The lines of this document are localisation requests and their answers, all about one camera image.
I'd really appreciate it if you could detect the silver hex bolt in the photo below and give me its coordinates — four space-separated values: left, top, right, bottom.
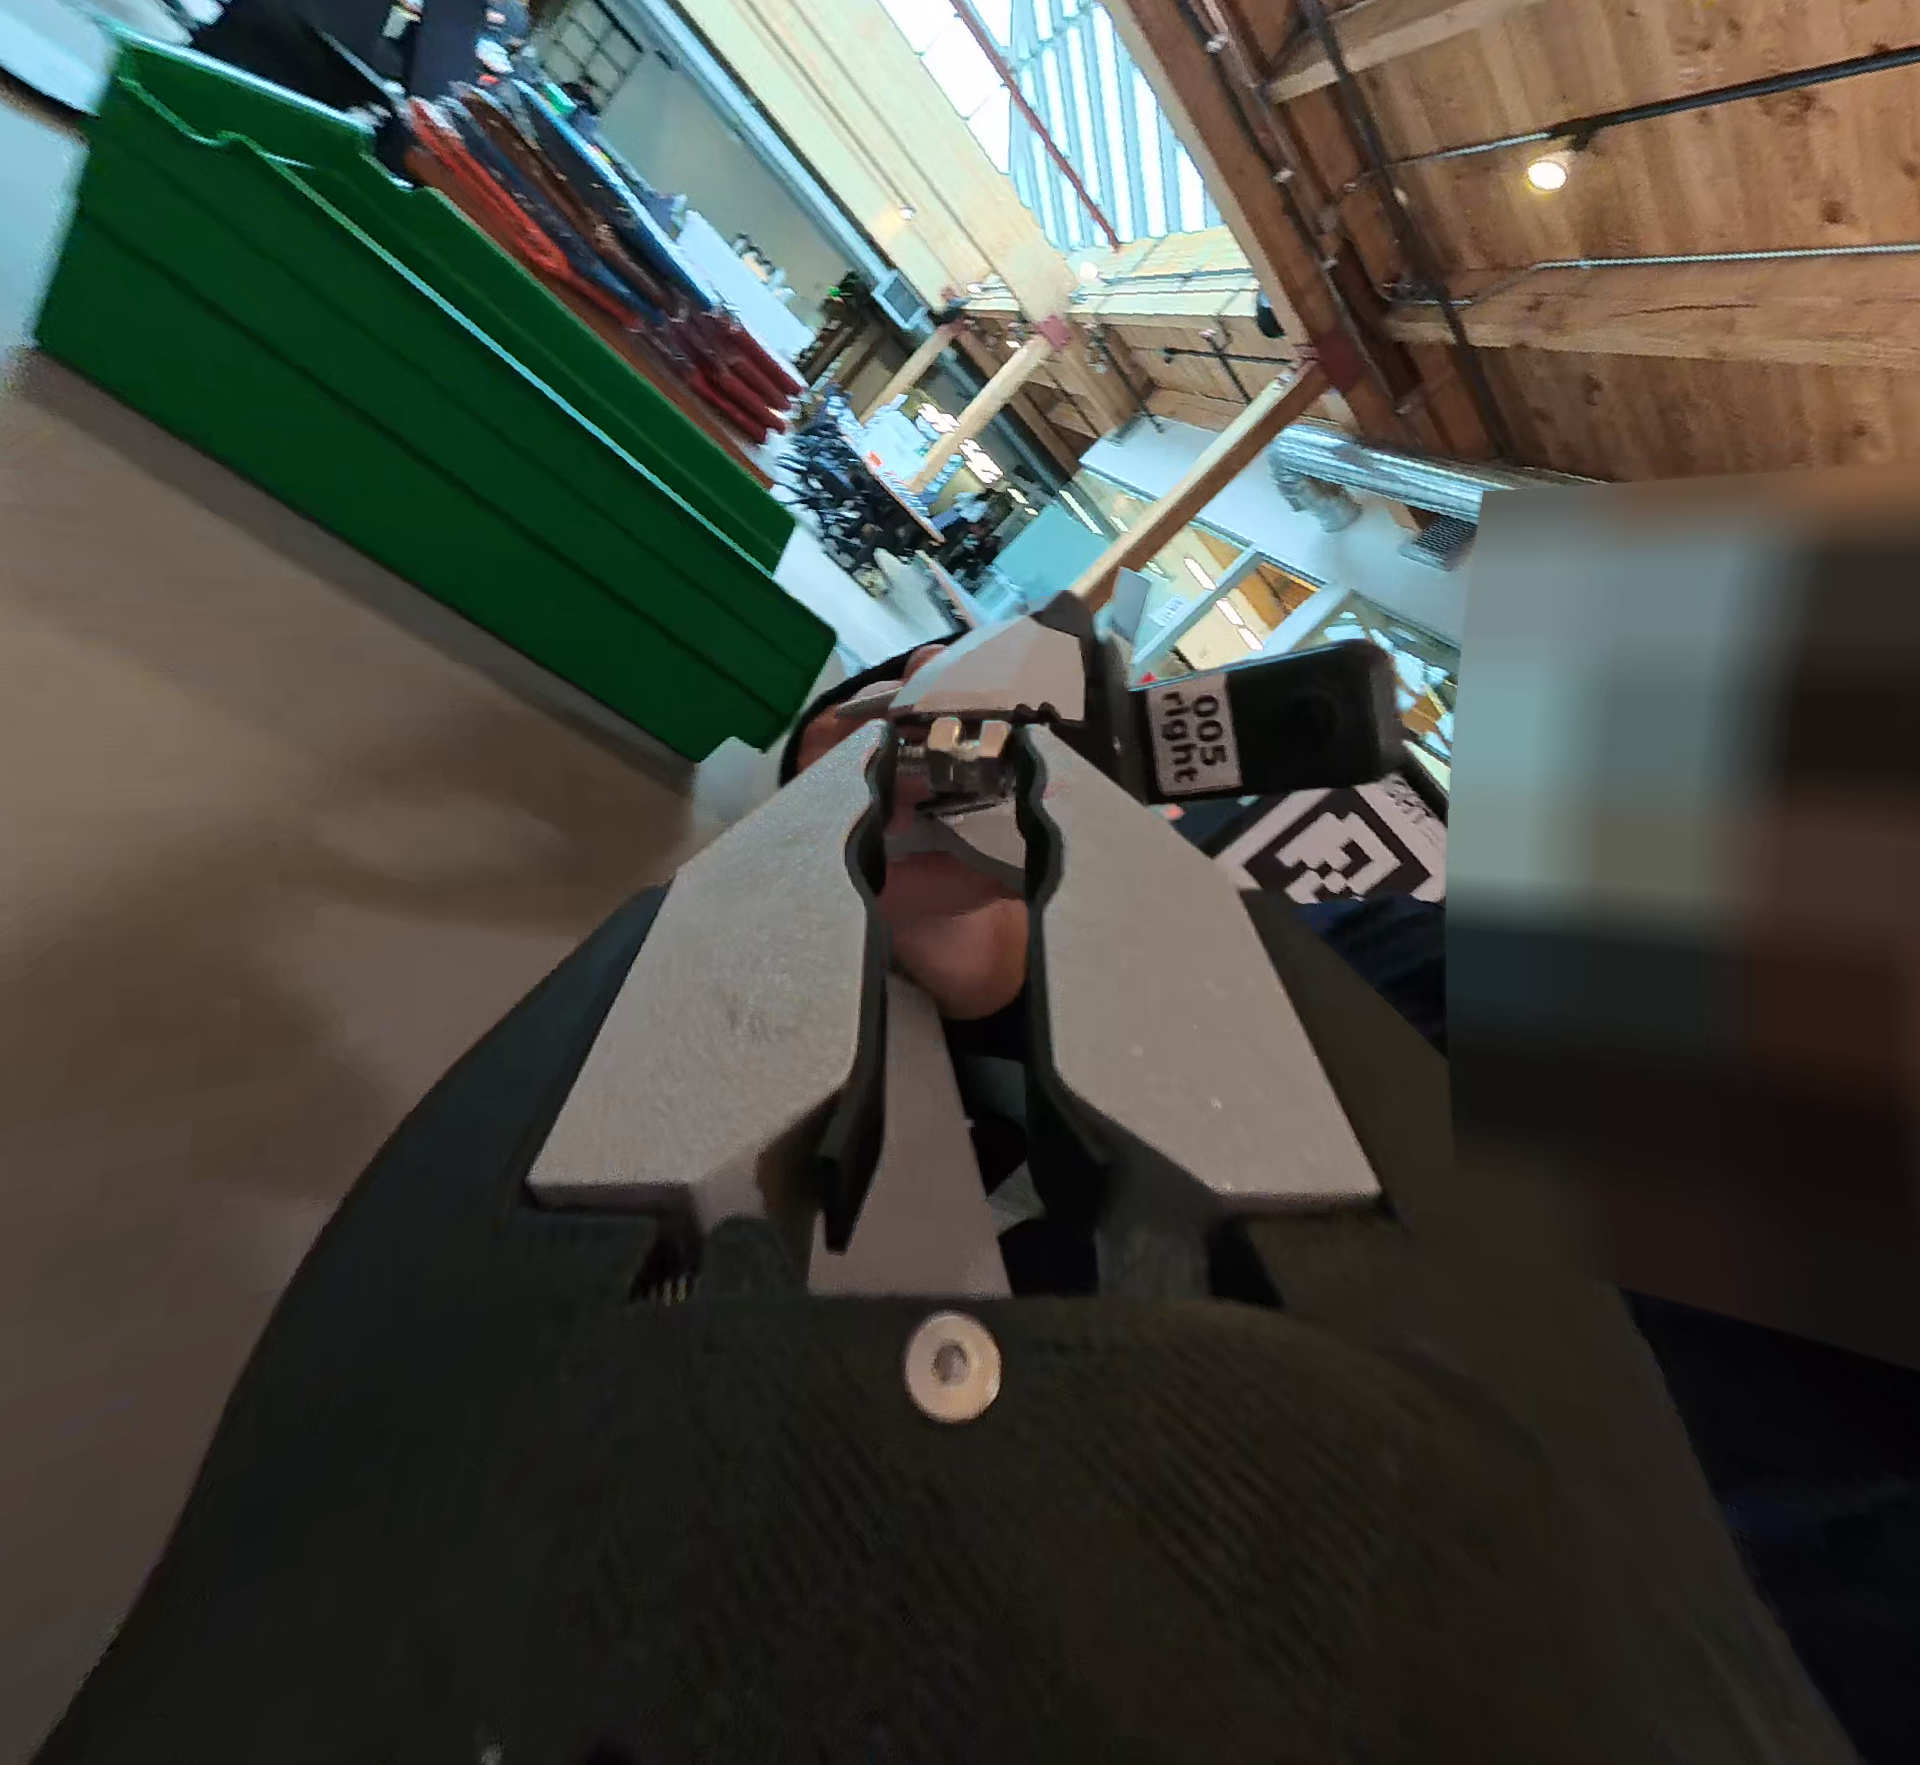
903 745 1012 821

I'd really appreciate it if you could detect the silver air duct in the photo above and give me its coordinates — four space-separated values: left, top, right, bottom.
1271 427 1479 536

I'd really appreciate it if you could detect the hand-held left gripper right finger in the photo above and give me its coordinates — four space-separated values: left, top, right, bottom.
1010 728 1385 1235

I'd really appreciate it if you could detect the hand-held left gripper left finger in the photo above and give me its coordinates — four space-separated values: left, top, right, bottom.
523 725 902 1260

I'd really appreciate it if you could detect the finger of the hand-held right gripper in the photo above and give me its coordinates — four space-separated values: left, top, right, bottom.
839 609 1094 734

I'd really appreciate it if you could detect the green plastic bin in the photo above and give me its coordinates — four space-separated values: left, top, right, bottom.
33 40 840 764

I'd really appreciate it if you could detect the framed black white marker sign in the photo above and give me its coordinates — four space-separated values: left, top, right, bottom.
1200 774 1455 913

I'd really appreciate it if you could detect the stack of folded colourful cloths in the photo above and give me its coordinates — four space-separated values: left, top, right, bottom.
396 85 812 448

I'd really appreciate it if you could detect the person's right hand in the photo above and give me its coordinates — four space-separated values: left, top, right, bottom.
777 645 1039 1027

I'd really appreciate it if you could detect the wooden support post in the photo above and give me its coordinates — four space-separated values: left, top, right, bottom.
1072 361 1329 604

